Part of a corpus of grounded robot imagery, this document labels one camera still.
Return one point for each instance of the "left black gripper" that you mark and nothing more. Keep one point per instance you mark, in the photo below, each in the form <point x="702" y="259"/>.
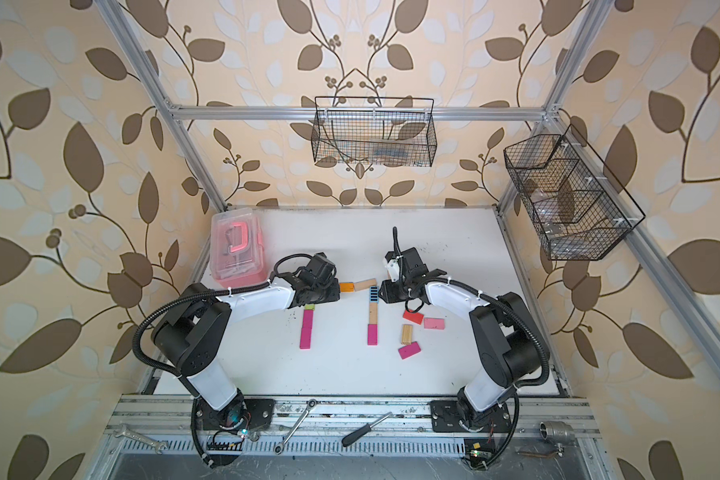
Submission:
<point x="335" y="294"/>

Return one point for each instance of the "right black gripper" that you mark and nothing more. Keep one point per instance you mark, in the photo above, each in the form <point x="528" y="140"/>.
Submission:
<point x="388" y="295"/>

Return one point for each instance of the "orange block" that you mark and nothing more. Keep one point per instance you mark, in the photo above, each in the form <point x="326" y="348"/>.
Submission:
<point x="347" y="287"/>

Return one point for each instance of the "magenta block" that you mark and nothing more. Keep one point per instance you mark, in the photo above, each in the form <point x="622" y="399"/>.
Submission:
<point x="308" y="319"/>
<point x="305" y="339"/>
<point x="372" y="334"/>
<point x="409" y="350"/>

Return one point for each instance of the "red block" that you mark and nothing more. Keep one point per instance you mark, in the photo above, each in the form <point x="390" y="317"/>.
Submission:
<point x="414" y="317"/>

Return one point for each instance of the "light pink block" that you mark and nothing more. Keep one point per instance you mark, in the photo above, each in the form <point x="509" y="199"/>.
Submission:
<point x="431" y="323"/>

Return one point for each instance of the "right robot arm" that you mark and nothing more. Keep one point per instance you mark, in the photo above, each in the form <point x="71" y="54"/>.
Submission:
<point x="512" y="352"/>

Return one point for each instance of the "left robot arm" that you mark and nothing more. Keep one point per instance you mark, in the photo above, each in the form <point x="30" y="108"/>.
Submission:
<point x="183" y="337"/>

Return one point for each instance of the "small natural wood block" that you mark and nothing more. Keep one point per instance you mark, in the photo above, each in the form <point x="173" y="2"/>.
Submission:
<point x="407" y="334"/>

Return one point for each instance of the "pink plastic storage box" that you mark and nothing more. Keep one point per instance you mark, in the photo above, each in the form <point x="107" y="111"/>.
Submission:
<point x="237" y="257"/>

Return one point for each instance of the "metal pipe fitting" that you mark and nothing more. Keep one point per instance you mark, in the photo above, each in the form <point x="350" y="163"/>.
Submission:
<point x="557" y="432"/>

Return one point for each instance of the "silver wrench bottom left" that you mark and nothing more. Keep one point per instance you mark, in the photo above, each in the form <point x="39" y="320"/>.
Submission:
<point x="123" y="431"/>

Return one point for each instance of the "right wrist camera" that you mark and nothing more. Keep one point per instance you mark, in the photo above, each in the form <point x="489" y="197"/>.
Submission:
<point x="392" y="266"/>

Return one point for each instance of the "back black wire basket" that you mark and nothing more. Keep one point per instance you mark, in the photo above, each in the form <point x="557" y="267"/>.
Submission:
<point x="392" y="131"/>

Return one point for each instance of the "black wire basket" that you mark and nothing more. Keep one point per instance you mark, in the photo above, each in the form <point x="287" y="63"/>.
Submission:
<point x="392" y="131"/>
<point x="578" y="207"/>

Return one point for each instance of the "black handled screwdriver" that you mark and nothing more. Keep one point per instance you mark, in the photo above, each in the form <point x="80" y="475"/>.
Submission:
<point x="357" y="434"/>

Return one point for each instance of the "silver wrench on rail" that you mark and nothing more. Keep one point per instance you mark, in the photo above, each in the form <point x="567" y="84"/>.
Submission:
<point x="281" y="446"/>

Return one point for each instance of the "right black wire basket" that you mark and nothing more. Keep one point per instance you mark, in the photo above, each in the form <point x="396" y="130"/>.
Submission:
<point x="578" y="207"/>

